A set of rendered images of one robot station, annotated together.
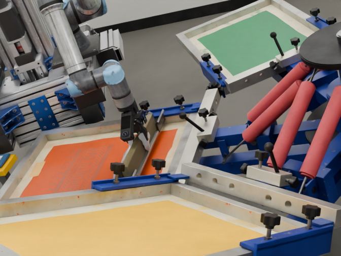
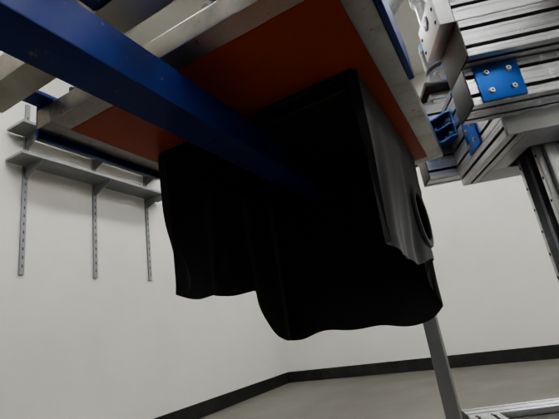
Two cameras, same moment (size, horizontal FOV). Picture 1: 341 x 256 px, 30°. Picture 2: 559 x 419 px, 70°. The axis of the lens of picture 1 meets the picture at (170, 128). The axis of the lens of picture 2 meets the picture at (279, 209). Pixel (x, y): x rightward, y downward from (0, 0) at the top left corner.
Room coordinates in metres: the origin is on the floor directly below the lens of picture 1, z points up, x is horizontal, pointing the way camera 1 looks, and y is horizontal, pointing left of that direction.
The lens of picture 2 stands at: (2.24, -0.50, 0.56)
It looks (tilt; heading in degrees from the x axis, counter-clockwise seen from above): 17 degrees up; 92
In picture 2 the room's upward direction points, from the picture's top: 9 degrees counter-clockwise
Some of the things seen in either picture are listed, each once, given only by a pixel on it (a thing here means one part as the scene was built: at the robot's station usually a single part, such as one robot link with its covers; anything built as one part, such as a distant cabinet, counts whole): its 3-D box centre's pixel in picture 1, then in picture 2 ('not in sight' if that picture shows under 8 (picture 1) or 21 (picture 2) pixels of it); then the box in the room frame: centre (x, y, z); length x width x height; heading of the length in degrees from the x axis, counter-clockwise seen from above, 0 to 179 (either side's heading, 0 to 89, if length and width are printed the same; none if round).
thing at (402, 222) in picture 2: not in sight; (390, 204); (2.44, 0.30, 0.77); 0.46 x 0.09 x 0.36; 65
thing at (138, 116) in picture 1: (131, 116); not in sight; (2.18, 0.12, 1.15); 0.09 x 0.08 x 0.12; 155
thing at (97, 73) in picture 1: (108, 73); not in sight; (2.28, 0.15, 1.30); 0.11 x 0.11 x 0.08; 2
